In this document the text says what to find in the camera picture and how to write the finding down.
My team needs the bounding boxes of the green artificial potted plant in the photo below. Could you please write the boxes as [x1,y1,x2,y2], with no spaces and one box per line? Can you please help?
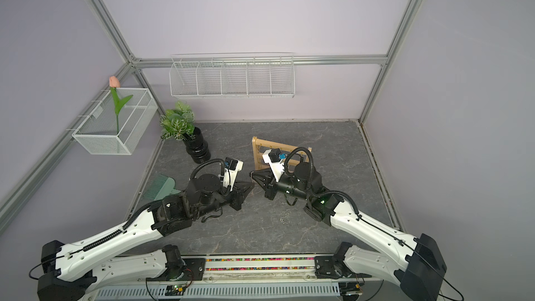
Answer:
[160,100,195,141]

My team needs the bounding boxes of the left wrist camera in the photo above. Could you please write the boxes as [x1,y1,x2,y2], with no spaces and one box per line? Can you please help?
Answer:
[222,157,243,192]

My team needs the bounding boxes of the wooden jewelry display stand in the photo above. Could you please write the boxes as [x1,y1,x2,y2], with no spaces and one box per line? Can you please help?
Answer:
[252,137,296,171]

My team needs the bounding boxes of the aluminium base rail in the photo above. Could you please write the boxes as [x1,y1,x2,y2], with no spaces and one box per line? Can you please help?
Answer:
[83,252,436,285]

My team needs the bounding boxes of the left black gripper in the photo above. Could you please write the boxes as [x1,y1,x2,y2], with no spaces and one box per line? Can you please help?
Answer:
[194,180,256,220]

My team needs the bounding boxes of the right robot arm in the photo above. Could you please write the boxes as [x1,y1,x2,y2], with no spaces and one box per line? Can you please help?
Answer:
[250,147,450,300]

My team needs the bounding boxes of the white mesh wall basket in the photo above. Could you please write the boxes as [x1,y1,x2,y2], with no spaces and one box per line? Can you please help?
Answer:
[72,88,157,156]

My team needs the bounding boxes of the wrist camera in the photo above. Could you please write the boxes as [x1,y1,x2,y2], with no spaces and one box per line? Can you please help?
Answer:
[262,149,286,182]
[222,157,243,192]

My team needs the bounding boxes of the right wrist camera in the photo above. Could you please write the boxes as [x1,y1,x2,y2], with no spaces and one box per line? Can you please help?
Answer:
[262,149,286,182]

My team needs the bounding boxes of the pink artificial tulip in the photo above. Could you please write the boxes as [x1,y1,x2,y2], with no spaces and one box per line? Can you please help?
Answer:
[109,76,133,135]

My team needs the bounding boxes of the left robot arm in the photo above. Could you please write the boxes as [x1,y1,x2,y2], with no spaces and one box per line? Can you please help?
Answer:
[36,158,254,300]

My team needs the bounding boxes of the teal dustpan brush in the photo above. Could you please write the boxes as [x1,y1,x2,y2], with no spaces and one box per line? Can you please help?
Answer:
[142,175,179,201]

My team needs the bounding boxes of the white wire wall shelf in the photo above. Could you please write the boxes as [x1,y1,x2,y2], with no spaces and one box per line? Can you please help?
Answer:
[169,52,295,98]

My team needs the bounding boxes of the black plant pot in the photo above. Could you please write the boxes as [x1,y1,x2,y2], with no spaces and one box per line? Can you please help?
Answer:
[183,127,211,164]

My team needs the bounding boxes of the white cable duct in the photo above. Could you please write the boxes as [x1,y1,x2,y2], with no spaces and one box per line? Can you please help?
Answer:
[87,282,341,300]

